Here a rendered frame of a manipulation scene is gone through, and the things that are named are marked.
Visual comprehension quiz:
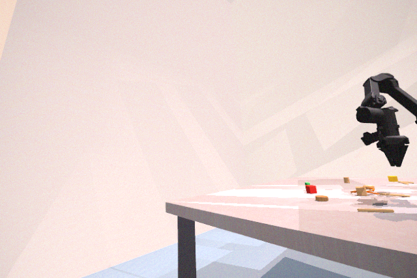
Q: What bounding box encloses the yellow round disc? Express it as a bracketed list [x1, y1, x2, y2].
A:
[315, 195, 329, 202]

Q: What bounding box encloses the small yellow block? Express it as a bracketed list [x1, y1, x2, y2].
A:
[388, 176, 398, 182]

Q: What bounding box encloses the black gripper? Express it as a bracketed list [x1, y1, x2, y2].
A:
[377, 122, 410, 167]

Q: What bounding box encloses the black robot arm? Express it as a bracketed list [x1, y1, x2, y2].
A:
[356, 73, 417, 146]

